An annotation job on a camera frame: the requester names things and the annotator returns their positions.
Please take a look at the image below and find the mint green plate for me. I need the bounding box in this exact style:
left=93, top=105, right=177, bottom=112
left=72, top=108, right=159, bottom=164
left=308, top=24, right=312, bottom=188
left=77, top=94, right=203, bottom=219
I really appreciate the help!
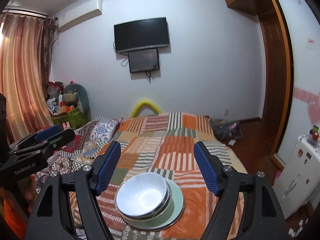
left=121, top=178, right=185, bottom=220

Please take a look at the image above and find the white bowl with dark dots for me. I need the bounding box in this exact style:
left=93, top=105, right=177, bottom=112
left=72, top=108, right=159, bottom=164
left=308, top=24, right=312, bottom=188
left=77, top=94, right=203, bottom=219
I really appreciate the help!
left=114, top=172, right=169, bottom=218

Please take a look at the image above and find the mint green bowl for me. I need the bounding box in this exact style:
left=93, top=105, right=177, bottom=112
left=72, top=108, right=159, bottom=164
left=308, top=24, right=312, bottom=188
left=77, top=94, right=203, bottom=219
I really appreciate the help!
left=121, top=184, right=174, bottom=222

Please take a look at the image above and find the pink ceramic bowl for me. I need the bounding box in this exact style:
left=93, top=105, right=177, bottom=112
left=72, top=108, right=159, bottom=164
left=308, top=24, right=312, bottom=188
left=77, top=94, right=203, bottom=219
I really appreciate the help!
left=121, top=187, right=176, bottom=222

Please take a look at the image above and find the purple ceramic plate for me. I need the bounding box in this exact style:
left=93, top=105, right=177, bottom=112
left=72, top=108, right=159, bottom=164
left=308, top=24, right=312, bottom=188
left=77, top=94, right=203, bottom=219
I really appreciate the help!
left=123, top=203, right=184, bottom=231

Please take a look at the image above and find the person's left hand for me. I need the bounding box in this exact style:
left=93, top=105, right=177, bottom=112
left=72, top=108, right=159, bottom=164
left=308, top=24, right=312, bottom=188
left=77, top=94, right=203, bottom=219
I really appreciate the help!
left=24, top=174, right=37, bottom=213

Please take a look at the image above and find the pink rabbit toy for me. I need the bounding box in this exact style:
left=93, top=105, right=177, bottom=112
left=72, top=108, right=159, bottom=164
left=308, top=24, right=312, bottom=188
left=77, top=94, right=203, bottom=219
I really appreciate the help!
left=62, top=121, right=70, bottom=129

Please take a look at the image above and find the green storage box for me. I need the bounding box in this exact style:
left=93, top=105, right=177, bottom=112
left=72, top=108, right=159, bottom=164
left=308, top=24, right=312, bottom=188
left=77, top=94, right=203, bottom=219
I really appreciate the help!
left=52, top=108, right=89, bottom=130

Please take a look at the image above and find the patterned checkered quilt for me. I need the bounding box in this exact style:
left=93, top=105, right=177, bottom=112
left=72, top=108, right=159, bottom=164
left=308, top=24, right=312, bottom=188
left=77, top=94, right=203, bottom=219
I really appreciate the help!
left=36, top=117, right=122, bottom=191

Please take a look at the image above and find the grey plush toy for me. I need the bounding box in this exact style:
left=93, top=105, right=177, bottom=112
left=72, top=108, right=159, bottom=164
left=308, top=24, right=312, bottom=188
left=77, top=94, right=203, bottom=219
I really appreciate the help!
left=62, top=83, right=89, bottom=114

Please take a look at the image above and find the white small refrigerator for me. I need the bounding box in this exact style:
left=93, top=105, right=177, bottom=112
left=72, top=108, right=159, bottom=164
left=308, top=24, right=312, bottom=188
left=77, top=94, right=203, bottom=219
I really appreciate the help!
left=273, top=134, right=319, bottom=218

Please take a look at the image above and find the yellow foam tube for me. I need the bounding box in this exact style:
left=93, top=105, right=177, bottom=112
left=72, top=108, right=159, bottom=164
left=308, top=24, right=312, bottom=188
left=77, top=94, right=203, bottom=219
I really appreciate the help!
left=130, top=98, right=162, bottom=118

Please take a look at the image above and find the orange pink curtain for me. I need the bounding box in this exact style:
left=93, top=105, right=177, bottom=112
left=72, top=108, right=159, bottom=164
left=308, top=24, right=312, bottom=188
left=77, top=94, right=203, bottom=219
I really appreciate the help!
left=1, top=13, right=53, bottom=142

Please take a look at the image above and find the dark bag on floor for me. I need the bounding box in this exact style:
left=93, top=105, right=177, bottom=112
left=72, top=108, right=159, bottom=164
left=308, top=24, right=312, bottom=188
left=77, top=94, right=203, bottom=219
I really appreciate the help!
left=209, top=119, right=242, bottom=141

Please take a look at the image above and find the striped patchwork orange blanket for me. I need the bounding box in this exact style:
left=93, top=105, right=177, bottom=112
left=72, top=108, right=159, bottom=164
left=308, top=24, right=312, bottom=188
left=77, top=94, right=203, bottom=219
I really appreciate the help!
left=98, top=112, right=245, bottom=239

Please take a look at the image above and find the white air conditioner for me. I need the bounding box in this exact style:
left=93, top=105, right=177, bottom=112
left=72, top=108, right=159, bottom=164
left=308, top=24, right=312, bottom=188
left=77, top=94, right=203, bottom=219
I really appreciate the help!
left=58, top=0, right=103, bottom=31

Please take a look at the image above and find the brown wooden door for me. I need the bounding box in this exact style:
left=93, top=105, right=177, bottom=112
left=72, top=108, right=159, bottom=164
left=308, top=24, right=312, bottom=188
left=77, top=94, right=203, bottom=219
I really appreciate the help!
left=259, top=12, right=286, bottom=154

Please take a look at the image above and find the small black wall monitor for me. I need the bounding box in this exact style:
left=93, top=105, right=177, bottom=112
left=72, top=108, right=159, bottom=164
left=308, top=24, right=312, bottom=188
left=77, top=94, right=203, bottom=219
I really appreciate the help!
left=128, top=48, right=159, bottom=73

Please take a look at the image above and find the black wall television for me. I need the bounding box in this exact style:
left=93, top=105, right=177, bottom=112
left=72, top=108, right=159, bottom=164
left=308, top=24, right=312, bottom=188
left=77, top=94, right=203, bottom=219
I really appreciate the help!
left=114, top=17, right=170, bottom=53

